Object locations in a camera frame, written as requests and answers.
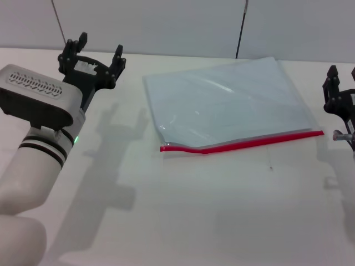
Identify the clear document bag red zip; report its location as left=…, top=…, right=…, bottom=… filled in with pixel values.
left=141, top=57, right=325, bottom=155

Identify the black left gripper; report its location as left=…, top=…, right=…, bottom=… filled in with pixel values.
left=58, top=32, right=128, bottom=112

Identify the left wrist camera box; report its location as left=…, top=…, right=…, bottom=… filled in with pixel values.
left=0, top=64, right=84, bottom=127

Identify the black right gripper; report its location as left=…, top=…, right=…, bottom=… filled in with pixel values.
left=322, top=65, right=355, bottom=152

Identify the silver right wrist connector plug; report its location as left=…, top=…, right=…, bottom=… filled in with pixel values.
left=333, top=129, right=352, bottom=141

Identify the thin black pole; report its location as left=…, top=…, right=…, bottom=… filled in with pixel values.
left=235, top=0, right=249, bottom=59

